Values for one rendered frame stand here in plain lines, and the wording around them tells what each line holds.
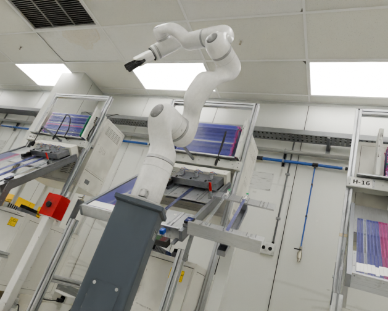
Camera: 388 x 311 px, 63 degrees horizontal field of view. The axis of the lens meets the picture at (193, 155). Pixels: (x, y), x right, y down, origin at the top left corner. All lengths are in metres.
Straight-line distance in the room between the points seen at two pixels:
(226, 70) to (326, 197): 2.48
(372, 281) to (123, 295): 0.95
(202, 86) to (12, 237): 1.96
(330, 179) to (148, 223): 2.85
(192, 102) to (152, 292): 1.14
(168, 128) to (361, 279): 0.97
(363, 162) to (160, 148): 1.52
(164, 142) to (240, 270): 2.48
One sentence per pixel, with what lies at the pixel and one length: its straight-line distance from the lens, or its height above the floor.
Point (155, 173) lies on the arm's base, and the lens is 1.23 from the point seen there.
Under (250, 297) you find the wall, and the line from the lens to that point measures 3.51.
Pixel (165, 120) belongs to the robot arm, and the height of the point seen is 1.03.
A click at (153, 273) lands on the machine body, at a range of 2.02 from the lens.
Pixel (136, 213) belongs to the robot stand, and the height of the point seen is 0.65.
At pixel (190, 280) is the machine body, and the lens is 1.92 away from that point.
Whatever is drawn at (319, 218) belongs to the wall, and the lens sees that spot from 3.61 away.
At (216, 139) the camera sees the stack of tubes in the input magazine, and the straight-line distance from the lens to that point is 2.37.
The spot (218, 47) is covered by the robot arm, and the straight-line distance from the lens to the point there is 1.41.
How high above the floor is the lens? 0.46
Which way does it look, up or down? 22 degrees up
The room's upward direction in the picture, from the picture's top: 19 degrees clockwise
